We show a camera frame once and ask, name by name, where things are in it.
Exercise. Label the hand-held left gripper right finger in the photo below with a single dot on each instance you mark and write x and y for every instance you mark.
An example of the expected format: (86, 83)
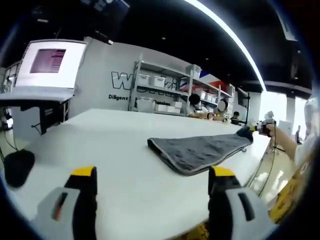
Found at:
(225, 207)

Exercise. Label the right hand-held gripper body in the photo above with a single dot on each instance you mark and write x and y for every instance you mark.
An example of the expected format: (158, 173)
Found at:
(266, 122)

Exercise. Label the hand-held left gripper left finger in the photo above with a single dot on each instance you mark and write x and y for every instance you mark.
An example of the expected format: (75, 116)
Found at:
(75, 210)

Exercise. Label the grey towel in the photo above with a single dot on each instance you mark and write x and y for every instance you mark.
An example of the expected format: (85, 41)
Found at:
(197, 150)

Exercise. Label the person's right hand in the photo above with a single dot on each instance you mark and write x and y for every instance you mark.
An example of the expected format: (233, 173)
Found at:
(272, 130)

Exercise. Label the black monitor on stand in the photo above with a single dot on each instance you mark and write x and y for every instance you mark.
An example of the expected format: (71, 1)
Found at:
(243, 97)

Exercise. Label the white chest device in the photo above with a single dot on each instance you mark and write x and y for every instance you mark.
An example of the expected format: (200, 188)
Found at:
(312, 117)

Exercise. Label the black round seat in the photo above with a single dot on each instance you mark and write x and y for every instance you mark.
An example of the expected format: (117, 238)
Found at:
(18, 168)

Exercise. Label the white table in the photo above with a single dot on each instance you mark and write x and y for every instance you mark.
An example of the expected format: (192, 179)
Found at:
(112, 140)

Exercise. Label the long ceiling light strip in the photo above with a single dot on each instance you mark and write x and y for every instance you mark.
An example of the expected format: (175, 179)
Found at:
(237, 45)

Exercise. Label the row of white storage bins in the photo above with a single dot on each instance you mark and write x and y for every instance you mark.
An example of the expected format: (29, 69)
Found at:
(175, 92)

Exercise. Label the metal shelving rack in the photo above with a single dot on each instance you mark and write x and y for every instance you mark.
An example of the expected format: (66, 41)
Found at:
(180, 82)

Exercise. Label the grey desk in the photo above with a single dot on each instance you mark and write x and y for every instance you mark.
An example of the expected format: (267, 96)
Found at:
(37, 96)

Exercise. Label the pink lit monitor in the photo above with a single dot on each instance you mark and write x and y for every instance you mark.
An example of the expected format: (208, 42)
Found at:
(50, 65)

